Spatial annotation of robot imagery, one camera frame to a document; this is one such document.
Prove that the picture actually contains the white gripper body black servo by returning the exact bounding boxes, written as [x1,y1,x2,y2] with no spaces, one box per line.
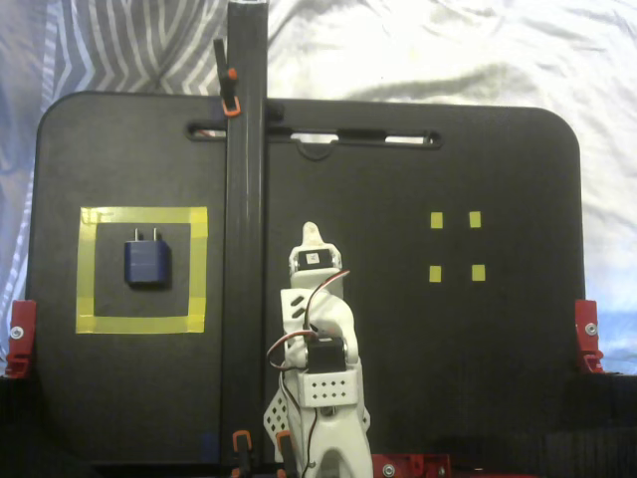
[288,242,343,278]

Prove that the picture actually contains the white fixed gripper finger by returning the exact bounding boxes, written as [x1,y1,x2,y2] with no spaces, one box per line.
[301,221,328,249]

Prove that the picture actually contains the blue white charger block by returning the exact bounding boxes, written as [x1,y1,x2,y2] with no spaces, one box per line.
[123,226,173,289]

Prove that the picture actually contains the black flat bar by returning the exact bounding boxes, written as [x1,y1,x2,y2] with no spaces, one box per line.
[221,0,270,469]

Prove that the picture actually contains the orange black spring clamp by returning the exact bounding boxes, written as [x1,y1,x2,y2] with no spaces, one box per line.
[212,38,243,120]

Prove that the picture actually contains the yellow tape square outline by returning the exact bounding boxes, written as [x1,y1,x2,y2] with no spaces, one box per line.
[75,206,209,336]

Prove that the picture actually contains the orange black bar clamp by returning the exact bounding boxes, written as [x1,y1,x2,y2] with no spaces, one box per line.
[232,429,254,472]
[275,430,296,472]

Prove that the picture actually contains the white bedsheet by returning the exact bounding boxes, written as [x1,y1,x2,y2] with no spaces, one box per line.
[0,0,637,374]

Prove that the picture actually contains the grey striped blanket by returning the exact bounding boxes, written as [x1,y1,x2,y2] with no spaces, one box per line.
[0,0,233,310]

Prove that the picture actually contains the black backdrop board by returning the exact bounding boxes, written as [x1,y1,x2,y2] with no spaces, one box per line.
[0,372,637,478]

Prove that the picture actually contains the red white servo wire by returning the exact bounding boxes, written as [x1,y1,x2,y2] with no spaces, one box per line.
[266,270,351,372]

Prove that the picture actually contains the red post base bracket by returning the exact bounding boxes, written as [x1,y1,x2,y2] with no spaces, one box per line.
[371,452,453,478]

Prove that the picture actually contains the red corner bracket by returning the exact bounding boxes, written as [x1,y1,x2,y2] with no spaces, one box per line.
[4,299,39,379]
[572,298,606,374]

